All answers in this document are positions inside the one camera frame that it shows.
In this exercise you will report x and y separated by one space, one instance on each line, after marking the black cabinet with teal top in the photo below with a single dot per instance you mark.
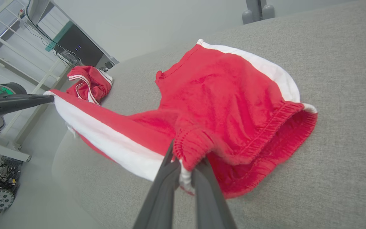
75 44

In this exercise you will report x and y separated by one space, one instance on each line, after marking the grey metal frame leg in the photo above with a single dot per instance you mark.
113 60

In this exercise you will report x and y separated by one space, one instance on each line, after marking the grey partition post with feet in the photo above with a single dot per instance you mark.
258 9

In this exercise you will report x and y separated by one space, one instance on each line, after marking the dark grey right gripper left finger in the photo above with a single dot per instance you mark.
162 197

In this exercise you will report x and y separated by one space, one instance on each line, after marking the pile of electronic parts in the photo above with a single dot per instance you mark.
6 173

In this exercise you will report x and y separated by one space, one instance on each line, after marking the red jersey with white sleeves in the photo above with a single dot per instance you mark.
91 84

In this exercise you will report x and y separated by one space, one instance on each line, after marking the red shorts with white sides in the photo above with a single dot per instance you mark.
227 95

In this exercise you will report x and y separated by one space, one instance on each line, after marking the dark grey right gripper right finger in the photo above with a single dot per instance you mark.
210 203

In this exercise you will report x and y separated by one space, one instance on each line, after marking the white metal window frame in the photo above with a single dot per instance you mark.
5 152

